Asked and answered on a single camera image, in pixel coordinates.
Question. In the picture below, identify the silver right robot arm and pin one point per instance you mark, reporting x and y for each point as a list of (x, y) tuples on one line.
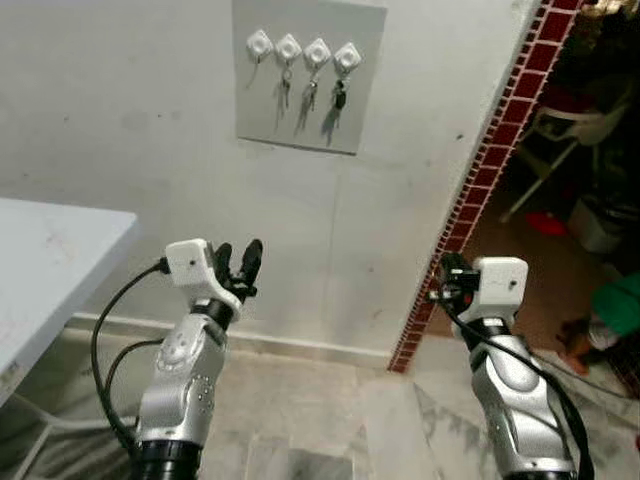
[(515, 400)]

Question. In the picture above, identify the grey hook board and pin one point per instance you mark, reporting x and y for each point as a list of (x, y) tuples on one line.
[(350, 120)]

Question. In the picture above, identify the hanging silver keys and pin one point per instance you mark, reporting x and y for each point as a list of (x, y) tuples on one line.
[(285, 92), (311, 95)]

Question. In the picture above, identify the hanging keys with black fob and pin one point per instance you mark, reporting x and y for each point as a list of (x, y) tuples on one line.
[(339, 98)]

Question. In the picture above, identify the red plastic bowl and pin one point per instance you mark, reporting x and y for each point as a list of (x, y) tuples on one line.
[(547, 223)]

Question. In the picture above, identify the white plastic bucket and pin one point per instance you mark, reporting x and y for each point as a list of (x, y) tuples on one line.
[(595, 225)]

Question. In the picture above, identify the person in green clothing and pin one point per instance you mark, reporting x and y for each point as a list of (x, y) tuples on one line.
[(618, 305)]

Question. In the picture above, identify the white plastic table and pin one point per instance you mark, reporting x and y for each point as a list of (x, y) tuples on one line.
[(50, 260)]

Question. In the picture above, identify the white plastic chair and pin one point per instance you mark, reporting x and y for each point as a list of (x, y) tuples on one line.
[(565, 125)]

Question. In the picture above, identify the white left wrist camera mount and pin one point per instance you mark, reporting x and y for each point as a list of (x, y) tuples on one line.
[(188, 262)]

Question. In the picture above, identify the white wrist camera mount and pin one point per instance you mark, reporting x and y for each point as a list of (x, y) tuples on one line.
[(188, 262), (500, 285)]

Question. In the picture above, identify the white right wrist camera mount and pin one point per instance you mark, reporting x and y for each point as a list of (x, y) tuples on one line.
[(500, 285)]

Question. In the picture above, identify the red tiled wall border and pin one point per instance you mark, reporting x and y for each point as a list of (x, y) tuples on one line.
[(490, 160)]

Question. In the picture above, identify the white wall hook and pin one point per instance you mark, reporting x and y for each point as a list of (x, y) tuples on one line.
[(288, 47), (259, 44), (347, 58), (317, 52)]

